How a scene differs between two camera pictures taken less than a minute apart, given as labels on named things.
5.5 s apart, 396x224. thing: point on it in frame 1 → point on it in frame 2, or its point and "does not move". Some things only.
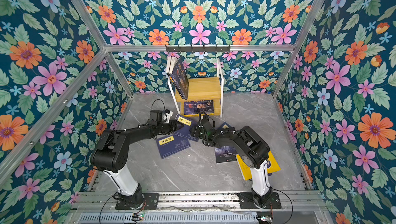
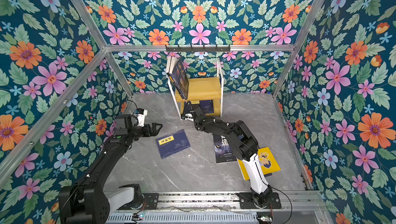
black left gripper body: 166,128 → 147,133
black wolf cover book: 225,154 does not move
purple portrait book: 179,78 does not move
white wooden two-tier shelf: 205,96 does not move
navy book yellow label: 170,144 does not move
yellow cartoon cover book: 247,171 does not move
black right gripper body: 198,133 → 198,124
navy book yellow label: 184,132 → 207,105
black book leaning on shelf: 180,78 does not move
